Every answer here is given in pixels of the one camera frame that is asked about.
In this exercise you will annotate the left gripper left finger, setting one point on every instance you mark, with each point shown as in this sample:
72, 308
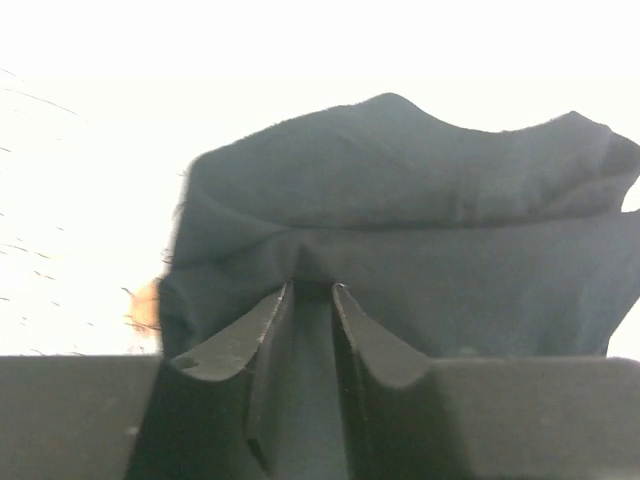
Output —
213, 412

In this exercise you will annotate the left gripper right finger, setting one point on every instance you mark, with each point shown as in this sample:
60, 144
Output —
407, 416

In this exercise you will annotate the black t shirt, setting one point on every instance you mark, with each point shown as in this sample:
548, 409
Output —
367, 292

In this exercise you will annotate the floral patterned table mat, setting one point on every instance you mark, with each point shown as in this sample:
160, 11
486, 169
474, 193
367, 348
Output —
75, 225

